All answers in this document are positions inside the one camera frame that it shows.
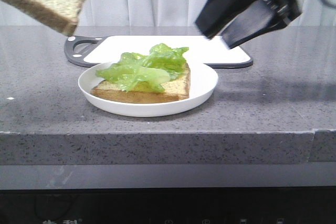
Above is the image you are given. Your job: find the black appliance under counter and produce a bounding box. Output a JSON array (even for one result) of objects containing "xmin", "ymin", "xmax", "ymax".
[{"xmin": 1, "ymin": 187, "xmax": 335, "ymax": 223}]

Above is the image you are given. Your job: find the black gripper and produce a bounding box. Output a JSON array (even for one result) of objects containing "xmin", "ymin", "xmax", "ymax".
[{"xmin": 195, "ymin": 0, "xmax": 301, "ymax": 49}]

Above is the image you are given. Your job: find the white cutting board grey rim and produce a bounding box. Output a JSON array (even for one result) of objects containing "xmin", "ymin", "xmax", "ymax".
[{"xmin": 64, "ymin": 35, "xmax": 254, "ymax": 69}]

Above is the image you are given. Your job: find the white round plate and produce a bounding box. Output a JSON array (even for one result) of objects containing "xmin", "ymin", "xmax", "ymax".
[{"xmin": 78, "ymin": 61, "xmax": 218, "ymax": 117}]

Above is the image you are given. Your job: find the white curtain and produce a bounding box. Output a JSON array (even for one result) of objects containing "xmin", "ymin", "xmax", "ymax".
[{"xmin": 1, "ymin": 0, "xmax": 335, "ymax": 26}]

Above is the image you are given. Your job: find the green lettuce leaf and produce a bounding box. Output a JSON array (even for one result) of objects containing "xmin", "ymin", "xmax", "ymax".
[{"xmin": 96, "ymin": 43, "xmax": 189, "ymax": 92}]

